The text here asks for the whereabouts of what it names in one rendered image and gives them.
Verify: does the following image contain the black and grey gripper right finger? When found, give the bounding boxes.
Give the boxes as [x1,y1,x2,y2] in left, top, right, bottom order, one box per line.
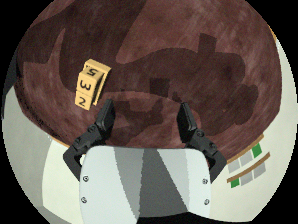
[176,102,227,184]

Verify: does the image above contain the yellow number cube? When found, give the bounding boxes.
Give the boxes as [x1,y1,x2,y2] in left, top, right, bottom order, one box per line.
[75,89,98,110]
[77,66,104,97]

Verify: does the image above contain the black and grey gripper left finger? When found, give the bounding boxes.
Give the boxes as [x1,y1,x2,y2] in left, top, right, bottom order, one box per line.
[63,99,116,182]

